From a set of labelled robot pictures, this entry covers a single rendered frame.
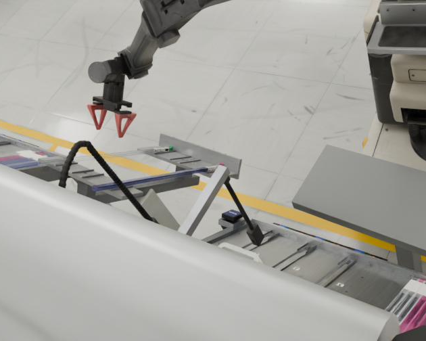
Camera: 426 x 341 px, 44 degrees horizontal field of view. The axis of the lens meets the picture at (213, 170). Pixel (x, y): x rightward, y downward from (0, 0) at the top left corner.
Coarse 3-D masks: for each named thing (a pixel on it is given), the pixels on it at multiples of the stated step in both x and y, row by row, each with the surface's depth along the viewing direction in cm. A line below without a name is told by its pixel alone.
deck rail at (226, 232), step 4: (228, 228) 140; (236, 228) 141; (240, 228) 143; (244, 228) 144; (220, 232) 137; (224, 232) 137; (228, 232) 138; (232, 232) 140; (236, 232) 141; (208, 236) 134; (212, 236) 134; (216, 236) 134; (220, 236) 135; (224, 236) 137; (204, 240) 131; (208, 240) 131; (212, 240) 132; (216, 240) 134
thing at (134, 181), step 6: (198, 168) 154; (204, 168) 155; (162, 174) 142; (168, 174) 143; (174, 174) 145; (180, 174) 147; (186, 174) 149; (126, 180) 132; (132, 180) 133; (138, 180) 134; (144, 180) 136; (150, 180) 138; (156, 180) 140; (96, 186) 124; (102, 186) 125; (108, 186) 126; (114, 186) 128
